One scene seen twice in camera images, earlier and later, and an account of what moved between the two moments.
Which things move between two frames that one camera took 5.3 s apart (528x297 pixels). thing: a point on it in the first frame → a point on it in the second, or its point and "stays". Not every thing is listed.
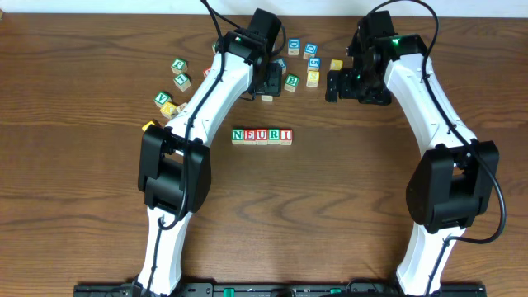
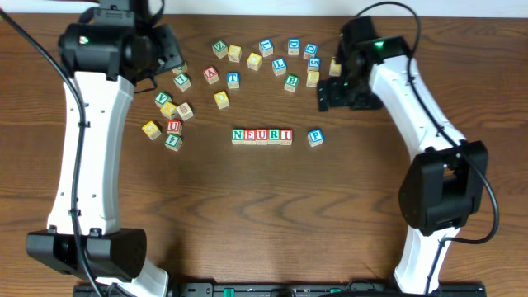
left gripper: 270,82 → 170,50
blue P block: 266,97 → 315,137
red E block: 249,137 stays
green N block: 238,136 stays
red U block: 261,136 stays
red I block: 286,137 stays
